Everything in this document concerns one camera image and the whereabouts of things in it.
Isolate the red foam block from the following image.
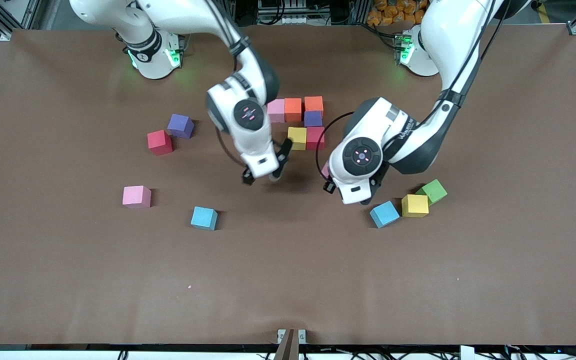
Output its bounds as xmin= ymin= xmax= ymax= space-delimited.
xmin=147 ymin=129 xmax=174 ymax=156

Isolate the pile of orange objects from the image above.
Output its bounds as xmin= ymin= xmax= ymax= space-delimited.
xmin=366 ymin=0 xmax=426 ymax=27

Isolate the grey equipment rack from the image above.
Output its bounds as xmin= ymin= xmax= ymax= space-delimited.
xmin=257 ymin=0 xmax=321 ymax=26

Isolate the yellow foam block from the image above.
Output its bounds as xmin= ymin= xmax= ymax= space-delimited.
xmin=401 ymin=194 xmax=430 ymax=218
xmin=287 ymin=127 xmax=308 ymax=151

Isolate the blue foam block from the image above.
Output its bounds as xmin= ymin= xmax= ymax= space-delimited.
xmin=369 ymin=200 xmax=401 ymax=229
xmin=190 ymin=206 xmax=219 ymax=231

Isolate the light purple foam block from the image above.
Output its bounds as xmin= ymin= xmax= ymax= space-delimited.
xmin=167 ymin=113 xmax=195 ymax=139

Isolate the green foam block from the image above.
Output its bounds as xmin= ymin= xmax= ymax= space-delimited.
xmin=415 ymin=179 xmax=448 ymax=206

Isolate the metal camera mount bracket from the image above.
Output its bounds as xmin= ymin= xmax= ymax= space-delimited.
xmin=276 ymin=328 xmax=307 ymax=360

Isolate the crimson foam block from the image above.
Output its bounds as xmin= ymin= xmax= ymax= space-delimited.
xmin=306 ymin=126 xmax=326 ymax=151

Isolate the brown table cover mat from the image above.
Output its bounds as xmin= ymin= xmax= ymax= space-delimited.
xmin=0 ymin=24 xmax=576 ymax=347

